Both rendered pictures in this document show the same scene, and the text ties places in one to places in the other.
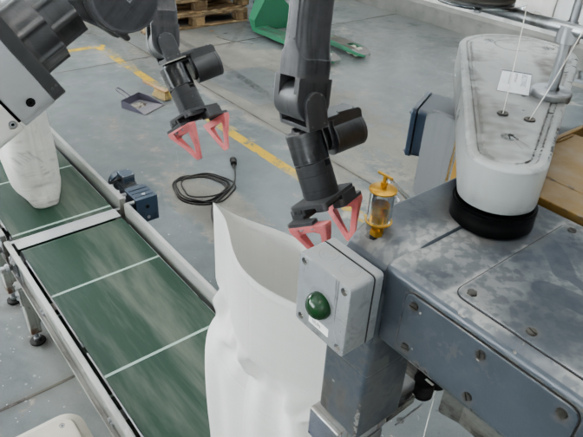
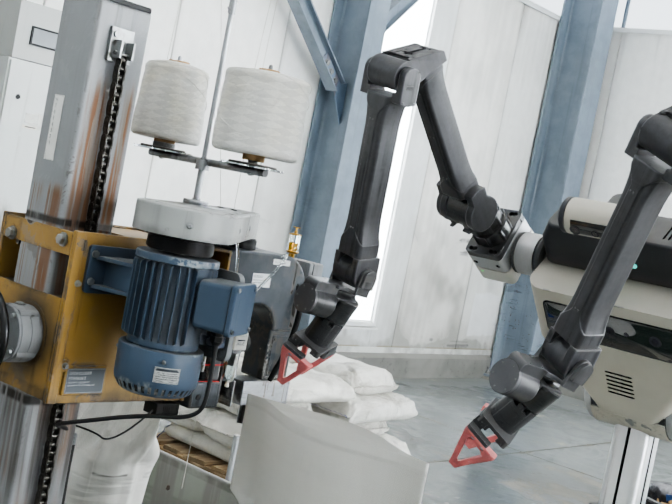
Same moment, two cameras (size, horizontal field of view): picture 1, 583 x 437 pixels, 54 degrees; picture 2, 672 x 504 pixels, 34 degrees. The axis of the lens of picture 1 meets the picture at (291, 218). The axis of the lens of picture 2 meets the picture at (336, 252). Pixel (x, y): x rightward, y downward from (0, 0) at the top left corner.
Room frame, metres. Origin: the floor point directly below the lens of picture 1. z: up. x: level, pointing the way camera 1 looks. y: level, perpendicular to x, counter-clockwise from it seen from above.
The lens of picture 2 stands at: (2.84, -0.38, 1.49)
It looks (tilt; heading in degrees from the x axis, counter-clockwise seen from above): 3 degrees down; 171
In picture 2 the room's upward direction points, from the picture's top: 11 degrees clockwise
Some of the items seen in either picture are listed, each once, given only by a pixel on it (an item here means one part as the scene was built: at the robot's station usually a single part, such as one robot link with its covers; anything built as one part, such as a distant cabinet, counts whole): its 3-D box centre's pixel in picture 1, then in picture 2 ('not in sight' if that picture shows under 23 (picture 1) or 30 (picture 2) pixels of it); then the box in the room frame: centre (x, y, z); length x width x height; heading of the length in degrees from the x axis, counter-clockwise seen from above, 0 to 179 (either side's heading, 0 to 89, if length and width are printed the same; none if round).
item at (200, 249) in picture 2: not in sight; (180, 245); (0.91, -0.34, 1.35); 0.12 x 0.12 x 0.04
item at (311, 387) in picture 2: not in sight; (286, 382); (-2.27, 0.35, 0.56); 0.66 x 0.42 x 0.15; 130
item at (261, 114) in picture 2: not in sight; (261, 115); (0.81, -0.23, 1.61); 0.17 x 0.17 x 0.17
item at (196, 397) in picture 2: not in sight; (195, 391); (0.63, -0.25, 1.04); 0.08 x 0.06 x 0.05; 130
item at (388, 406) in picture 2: not in sight; (354, 402); (-2.68, 0.79, 0.44); 0.68 x 0.44 x 0.15; 130
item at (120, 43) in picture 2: not in sight; (123, 46); (0.82, -0.50, 1.68); 0.05 x 0.03 x 0.06; 130
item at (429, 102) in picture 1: (433, 133); (224, 313); (0.95, -0.24, 1.25); 0.10 x 0.08 x 0.12; 155
